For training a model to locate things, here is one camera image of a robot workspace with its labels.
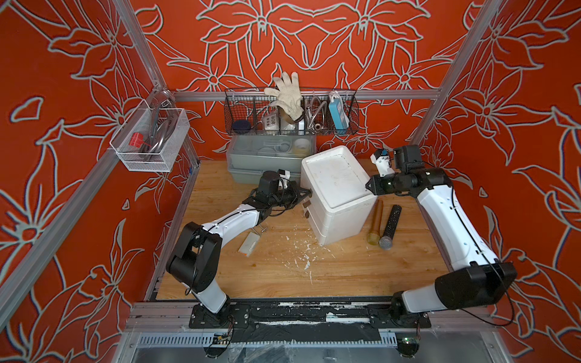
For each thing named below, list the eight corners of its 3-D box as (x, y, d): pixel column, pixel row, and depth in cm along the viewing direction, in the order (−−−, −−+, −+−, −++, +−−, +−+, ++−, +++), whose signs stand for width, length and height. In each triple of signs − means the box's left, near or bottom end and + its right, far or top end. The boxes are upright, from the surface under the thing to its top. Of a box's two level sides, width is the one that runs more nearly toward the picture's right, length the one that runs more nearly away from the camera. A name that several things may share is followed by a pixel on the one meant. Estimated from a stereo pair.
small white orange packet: (238, 252, 90) (237, 250, 88) (250, 233, 95) (249, 230, 94) (248, 257, 88) (248, 255, 87) (259, 237, 94) (259, 234, 92)
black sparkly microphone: (377, 246, 90) (379, 243, 88) (390, 205, 102) (392, 202, 100) (388, 251, 89) (391, 248, 86) (399, 209, 101) (402, 206, 99)
